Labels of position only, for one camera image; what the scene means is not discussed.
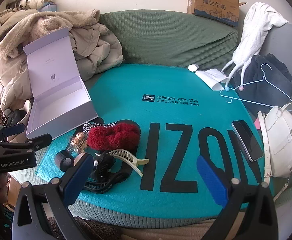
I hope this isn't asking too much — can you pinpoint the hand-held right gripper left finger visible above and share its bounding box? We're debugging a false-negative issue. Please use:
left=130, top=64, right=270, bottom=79
left=12, top=152, right=95, bottom=240

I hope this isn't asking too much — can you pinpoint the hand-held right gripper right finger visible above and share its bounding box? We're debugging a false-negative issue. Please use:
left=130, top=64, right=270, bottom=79
left=196, top=155, right=278, bottom=240

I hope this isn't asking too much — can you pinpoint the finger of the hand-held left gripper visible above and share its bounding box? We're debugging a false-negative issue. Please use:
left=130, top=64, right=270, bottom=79
left=0, top=134, right=52, bottom=159
left=0, top=124, right=26, bottom=143

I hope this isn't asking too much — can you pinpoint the pink round compact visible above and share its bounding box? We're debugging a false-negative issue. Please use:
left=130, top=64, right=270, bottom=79
left=73, top=153, right=87, bottom=167

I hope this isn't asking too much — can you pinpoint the black round hair accessory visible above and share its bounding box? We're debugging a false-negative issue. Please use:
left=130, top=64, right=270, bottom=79
left=54, top=150, right=75, bottom=172

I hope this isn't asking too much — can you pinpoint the small black hair claw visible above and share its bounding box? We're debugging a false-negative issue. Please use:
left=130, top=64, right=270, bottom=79
left=87, top=152, right=116, bottom=182

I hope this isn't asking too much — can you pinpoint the large black hair claw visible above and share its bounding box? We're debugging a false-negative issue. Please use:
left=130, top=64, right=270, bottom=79
left=83, top=171, right=131, bottom=194

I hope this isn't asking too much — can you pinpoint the gold bear hair clip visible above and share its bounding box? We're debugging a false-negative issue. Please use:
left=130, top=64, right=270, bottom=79
left=69, top=131, right=87, bottom=154

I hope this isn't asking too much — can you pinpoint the white gift box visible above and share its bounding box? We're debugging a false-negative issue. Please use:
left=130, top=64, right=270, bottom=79
left=23, top=27, right=99, bottom=140

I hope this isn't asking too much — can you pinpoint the beige hair claw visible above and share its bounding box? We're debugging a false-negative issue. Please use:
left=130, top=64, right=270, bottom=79
left=94, top=149, right=150, bottom=177

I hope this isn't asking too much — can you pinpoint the white shoe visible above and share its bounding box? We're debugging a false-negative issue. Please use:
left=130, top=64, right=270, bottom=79
left=16, top=99, right=32, bottom=130

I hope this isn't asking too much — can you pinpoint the teal bubble mailer mat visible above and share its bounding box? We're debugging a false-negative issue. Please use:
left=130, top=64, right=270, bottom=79
left=36, top=64, right=272, bottom=222

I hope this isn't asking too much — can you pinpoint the black white checkered scrunchie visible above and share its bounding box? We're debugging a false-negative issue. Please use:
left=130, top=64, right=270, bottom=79
left=82, top=121, right=117, bottom=133

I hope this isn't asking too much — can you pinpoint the red fluffy scrunchie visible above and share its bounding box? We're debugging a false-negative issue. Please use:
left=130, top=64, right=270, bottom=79
left=86, top=122, right=140, bottom=150

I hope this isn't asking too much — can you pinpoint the smartphone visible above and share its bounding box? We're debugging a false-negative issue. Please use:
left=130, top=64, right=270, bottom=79
left=231, top=120, right=265, bottom=162

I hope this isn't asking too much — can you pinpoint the dark brown fleece cloth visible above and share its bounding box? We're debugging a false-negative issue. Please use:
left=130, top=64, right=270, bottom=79
left=47, top=215, right=124, bottom=240

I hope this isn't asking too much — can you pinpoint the white leather backpack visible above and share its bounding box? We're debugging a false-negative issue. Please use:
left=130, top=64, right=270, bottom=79
left=257, top=97, right=292, bottom=202

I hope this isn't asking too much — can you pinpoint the white folded cloth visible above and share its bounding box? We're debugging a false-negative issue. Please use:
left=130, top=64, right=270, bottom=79
left=195, top=69, right=228, bottom=90

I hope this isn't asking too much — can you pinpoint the cream fleece coat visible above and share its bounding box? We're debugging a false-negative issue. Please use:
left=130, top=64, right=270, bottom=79
left=0, top=9, right=101, bottom=60

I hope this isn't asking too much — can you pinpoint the beige down jacket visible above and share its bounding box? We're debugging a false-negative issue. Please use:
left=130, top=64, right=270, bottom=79
left=0, top=22, right=124, bottom=110

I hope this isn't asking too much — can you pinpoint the dark denim garment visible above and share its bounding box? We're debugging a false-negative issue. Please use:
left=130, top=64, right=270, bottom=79
left=232, top=54, right=292, bottom=103

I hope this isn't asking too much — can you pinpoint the green sofa cover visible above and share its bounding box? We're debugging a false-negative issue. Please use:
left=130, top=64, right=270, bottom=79
left=98, top=10, right=241, bottom=72

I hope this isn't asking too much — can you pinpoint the grey cushion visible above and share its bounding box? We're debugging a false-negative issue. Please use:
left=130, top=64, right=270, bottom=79
left=259, top=22, right=292, bottom=80

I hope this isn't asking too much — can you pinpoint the white garment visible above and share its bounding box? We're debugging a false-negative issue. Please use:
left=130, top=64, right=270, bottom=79
left=232, top=2, right=290, bottom=67

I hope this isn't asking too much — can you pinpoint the cardboard box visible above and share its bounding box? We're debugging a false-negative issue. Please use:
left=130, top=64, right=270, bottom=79
left=176, top=0, right=248, bottom=27

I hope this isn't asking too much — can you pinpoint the light blue wire hanger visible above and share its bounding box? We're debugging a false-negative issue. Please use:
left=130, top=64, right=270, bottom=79
left=220, top=64, right=292, bottom=104

